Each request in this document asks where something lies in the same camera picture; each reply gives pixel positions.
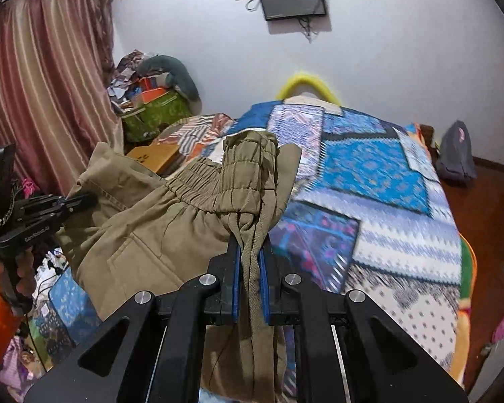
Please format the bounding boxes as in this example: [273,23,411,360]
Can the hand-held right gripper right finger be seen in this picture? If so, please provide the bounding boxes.
[258,239,469,403]

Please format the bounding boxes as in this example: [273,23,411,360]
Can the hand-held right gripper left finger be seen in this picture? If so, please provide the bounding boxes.
[23,235,241,403]

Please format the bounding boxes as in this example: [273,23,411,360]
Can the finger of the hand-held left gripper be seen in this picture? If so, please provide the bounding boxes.
[56,204,94,222]
[60,193,98,208]

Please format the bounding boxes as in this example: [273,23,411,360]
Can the khaki pants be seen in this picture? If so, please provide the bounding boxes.
[56,129,303,403]

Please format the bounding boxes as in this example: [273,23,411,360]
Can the person's left hand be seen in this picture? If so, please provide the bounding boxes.
[0,250,38,307]

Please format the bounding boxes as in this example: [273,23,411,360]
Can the wooden lap table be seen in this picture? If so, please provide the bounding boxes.
[126,143,181,175]

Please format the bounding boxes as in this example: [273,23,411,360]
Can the striped red curtain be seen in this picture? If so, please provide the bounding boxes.
[0,0,124,202]

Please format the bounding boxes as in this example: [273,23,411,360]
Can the orange striped quilt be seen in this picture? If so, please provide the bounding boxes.
[157,113,236,164]

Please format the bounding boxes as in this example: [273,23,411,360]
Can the blue patchwork blanket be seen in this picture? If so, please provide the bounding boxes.
[27,101,479,403]

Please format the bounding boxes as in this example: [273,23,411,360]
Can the grey backpack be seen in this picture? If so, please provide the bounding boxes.
[436,120,477,183]

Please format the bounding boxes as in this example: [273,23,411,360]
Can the wooden bed frame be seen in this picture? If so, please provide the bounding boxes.
[420,124,439,152]

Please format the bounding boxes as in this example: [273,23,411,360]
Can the black monitor cable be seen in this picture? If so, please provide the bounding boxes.
[298,16,319,43]

